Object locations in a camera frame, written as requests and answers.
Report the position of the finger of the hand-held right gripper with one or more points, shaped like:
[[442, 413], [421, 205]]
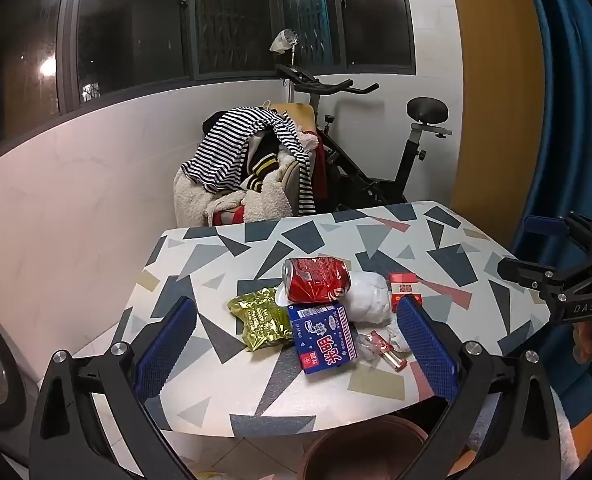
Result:
[[526, 272], [546, 225]]

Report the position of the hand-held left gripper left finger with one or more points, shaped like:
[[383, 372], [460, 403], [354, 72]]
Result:
[[168, 345]]

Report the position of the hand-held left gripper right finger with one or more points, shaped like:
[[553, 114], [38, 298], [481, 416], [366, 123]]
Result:
[[426, 355]]

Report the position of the small red gold tube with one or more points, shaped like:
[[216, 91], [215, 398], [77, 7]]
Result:
[[395, 360]]

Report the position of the clear red plastic wrapper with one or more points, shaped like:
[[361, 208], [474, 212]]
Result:
[[368, 345]]

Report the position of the red white cigarette box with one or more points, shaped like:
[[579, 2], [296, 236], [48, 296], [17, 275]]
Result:
[[405, 287]]

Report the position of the white tissue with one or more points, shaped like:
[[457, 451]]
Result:
[[371, 297]]

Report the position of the gold foil wrapper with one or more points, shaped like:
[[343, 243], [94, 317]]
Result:
[[261, 317]]

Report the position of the blue white carton box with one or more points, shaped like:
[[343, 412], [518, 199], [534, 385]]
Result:
[[326, 340]]

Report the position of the brown round waste bin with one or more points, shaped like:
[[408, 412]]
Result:
[[356, 450]]

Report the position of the crushed red cola can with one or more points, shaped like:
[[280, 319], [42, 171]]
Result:
[[316, 280]]

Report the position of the person's right hand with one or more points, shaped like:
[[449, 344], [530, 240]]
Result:
[[588, 337]]

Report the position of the yellow wooden panel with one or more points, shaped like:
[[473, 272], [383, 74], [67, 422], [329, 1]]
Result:
[[496, 85]]

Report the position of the black exercise bike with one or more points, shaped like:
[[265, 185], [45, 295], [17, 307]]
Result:
[[411, 160]]

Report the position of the white fleece garment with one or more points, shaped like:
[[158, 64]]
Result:
[[266, 205]]

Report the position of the dark jacket with yellow stripes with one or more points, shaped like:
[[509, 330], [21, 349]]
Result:
[[261, 160]]

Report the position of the red garment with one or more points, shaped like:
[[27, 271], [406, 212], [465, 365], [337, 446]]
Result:
[[321, 170]]

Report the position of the tan wooden chair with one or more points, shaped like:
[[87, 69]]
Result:
[[296, 112]]

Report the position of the white cloth on stick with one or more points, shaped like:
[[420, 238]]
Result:
[[282, 41]]

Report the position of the dark framed window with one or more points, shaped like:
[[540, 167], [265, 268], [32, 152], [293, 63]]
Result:
[[125, 25]]

